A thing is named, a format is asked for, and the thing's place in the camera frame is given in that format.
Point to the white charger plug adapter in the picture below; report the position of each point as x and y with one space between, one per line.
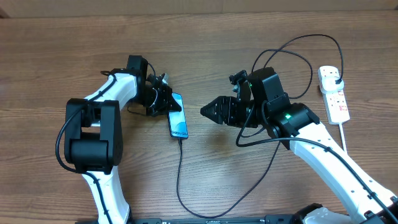
329 85

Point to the white power strip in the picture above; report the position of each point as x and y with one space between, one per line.
335 103

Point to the Samsung Galaxy smartphone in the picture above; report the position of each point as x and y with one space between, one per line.
177 121

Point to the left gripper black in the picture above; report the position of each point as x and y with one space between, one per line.
167 104

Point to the cardboard board backdrop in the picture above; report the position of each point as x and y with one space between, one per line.
82 8

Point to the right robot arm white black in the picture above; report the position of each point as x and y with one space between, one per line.
261 100

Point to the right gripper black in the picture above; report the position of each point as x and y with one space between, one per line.
224 111

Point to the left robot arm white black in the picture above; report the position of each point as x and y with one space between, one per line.
90 142

